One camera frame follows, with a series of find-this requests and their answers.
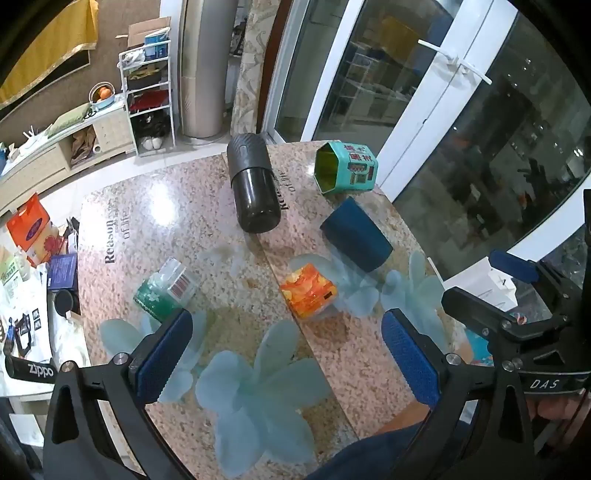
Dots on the yellow cloth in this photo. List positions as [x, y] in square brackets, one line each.
[46, 50]

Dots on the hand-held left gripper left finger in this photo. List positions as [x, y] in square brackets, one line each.
[166, 355]

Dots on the orange paper bag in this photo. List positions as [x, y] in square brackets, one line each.
[32, 228]

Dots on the black tumbler cup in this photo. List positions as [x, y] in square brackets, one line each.
[254, 184]

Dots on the white shoes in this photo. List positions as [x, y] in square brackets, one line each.
[152, 141]

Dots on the cardboard box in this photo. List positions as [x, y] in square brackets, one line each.
[147, 31]

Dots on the beige patterned curtain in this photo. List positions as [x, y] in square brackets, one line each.
[251, 64]

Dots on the person's right hand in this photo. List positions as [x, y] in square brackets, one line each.
[554, 409]

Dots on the dark blue cup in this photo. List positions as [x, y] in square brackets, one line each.
[358, 237]

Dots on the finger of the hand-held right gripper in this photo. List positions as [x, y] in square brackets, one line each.
[513, 267]
[475, 309]

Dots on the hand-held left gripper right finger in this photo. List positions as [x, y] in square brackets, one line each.
[411, 364]

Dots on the small black mug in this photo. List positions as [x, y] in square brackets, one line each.
[64, 302]

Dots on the person's leg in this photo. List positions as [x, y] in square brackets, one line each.
[369, 454]

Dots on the white low cabinet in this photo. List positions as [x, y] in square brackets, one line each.
[64, 141]

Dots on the green cushion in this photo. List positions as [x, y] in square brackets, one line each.
[69, 118]

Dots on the white carton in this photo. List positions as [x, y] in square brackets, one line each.
[489, 282]

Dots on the grey standing air conditioner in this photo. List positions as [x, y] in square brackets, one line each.
[203, 69]

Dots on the white metal shelf rack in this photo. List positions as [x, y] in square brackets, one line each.
[148, 99]

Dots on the dark blue box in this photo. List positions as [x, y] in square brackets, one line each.
[62, 272]

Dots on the white sliding door frame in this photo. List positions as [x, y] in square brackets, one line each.
[415, 92]

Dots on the green hexagonal tin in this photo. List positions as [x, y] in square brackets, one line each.
[348, 168]

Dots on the bowl of fruit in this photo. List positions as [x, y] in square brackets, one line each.
[102, 94]

